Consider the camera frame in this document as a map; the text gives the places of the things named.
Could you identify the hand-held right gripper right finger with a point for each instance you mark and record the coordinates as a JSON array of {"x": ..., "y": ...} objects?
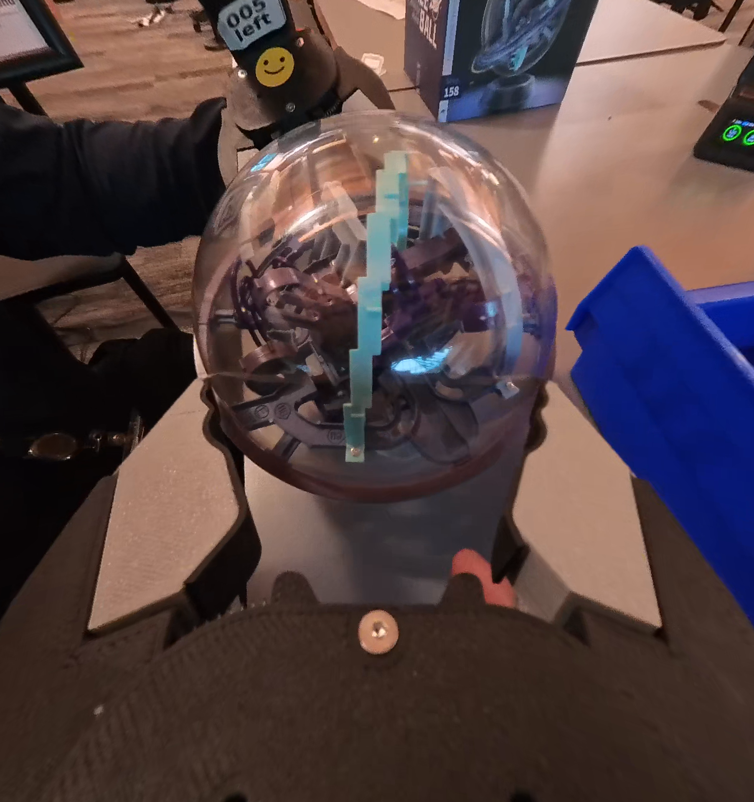
[{"x": 583, "y": 532}]

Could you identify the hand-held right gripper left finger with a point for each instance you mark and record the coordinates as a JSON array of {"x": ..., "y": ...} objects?
[{"x": 164, "y": 520}]

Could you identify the clear plastic maze ball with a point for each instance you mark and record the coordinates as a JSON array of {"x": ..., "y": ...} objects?
[{"x": 301, "y": 282}]

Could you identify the person's left forearm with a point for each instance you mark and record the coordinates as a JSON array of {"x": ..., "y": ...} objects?
[{"x": 101, "y": 181}]

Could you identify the person's right hand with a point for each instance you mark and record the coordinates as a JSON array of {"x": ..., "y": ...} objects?
[{"x": 471, "y": 561}]

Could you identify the small white object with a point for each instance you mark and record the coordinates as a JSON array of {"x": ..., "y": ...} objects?
[{"x": 372, "y": 62}]

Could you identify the person's black clothing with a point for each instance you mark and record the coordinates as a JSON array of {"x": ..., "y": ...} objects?
[{"x": 38, "y": 532}]

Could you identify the metal badge reel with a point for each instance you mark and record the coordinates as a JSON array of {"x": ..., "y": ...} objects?
[{"x": 54, "y": 445}]

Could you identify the large blue plastic bin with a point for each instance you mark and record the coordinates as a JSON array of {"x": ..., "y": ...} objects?
[{"x": 696, "y": 388}]

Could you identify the dark printed game box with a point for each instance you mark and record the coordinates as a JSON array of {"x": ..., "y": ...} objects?
[{"x": 508, "y": 56}]

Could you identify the black office chair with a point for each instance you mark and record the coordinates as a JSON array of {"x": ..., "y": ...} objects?
[{"x": 51, "y": 275}]

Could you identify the framed marker sign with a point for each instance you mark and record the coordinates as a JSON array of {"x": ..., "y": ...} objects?
[{"x": 13, "y": 31}]

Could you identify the black device with green display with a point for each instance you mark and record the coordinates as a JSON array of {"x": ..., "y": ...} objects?
[{"x": 753, "y": 94}]

